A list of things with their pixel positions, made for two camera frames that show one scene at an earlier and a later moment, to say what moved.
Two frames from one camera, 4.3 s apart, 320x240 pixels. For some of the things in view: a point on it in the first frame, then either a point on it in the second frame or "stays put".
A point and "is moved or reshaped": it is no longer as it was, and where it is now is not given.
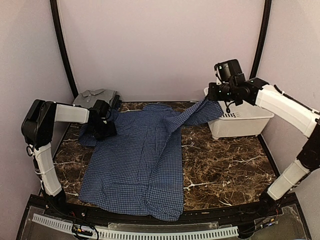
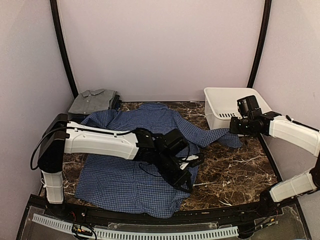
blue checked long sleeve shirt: [138, 169] is moved or reshaped
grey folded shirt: [88, 98] stays put
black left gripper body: [102, 130] -> [169, 174]
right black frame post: [266, 16] stays put
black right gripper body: [226, 93] -> [243, 128]
